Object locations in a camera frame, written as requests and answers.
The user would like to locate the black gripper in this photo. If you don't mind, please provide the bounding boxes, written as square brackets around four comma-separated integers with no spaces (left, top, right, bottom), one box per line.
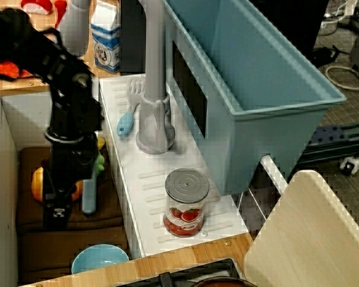
[42,130,100,231]

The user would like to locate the light blue bowl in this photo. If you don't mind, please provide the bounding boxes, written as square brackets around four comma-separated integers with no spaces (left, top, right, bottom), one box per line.
[71,243,130,275]

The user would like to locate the orange toy bell pepper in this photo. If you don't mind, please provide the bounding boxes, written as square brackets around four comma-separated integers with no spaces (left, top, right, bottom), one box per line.
[31,166,84,203]

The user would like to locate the green toy grapes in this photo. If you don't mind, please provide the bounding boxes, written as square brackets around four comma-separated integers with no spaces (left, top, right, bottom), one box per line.
[94,151,107,175]

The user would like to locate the white toy sink unit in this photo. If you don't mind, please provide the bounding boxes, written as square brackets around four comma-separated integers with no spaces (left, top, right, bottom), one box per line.
[0,76,250,285]

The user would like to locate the tomato can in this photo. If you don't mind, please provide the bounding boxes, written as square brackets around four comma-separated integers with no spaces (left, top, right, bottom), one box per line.
[163,167,211,239]

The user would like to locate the black stove grate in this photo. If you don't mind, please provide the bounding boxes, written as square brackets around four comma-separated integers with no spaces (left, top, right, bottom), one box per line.
[116,258,239,287]

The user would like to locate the red plate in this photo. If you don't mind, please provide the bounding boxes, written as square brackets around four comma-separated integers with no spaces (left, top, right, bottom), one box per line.
[0,59,34,80]

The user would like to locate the blue white milk carton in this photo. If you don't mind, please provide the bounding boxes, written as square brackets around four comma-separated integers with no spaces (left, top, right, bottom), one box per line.
[90,0,122,74]

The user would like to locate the grey toy faucet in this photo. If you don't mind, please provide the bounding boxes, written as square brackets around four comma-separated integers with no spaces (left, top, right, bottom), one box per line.
[59,0,177,155]

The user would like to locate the brown pan lid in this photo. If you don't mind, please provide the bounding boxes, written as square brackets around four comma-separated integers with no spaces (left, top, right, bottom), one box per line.
[191,276,258,287]

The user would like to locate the red sauce bottle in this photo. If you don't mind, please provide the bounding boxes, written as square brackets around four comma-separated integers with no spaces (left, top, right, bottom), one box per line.
[54,0,68,28]

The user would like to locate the red white toy food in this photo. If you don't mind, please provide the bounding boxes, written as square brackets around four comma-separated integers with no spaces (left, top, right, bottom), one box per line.
[20,0,53,15]

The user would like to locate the white support bar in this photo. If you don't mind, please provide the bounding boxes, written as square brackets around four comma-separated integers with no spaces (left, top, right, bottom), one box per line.
[259,154,288,194]

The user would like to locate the teal plastic bin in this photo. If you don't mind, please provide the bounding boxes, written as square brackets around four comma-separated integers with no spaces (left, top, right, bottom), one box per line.
[163,0,347,197]

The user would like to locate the light wooden cutting board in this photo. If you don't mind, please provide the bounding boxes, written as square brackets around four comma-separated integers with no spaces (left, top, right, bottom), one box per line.
[244,169,359,287]

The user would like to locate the light blue utensil handle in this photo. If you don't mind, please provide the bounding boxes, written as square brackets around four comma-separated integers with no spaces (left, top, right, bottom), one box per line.
[81,163,99,215]

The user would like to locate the white spatula blue handle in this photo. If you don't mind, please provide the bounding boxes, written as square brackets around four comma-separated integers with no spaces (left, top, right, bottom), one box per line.
[116,79,147,138]

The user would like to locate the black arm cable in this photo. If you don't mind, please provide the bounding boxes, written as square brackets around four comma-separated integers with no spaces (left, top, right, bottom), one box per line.
[41,27,63,47]

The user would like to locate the dark aluminium rail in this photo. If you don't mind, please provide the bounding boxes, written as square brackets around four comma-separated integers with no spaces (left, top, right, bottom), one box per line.
[299,119,359,164]

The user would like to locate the white bracket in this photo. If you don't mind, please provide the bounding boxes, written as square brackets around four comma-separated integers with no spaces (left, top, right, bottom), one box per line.
[339,157,359,175]

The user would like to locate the white cable loop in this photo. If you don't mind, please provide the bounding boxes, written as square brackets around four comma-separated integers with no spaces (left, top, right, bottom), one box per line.
[325,65,359,91]

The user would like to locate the white power cables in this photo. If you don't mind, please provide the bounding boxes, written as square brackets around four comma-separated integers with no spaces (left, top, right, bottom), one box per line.
[320,0,359,34]

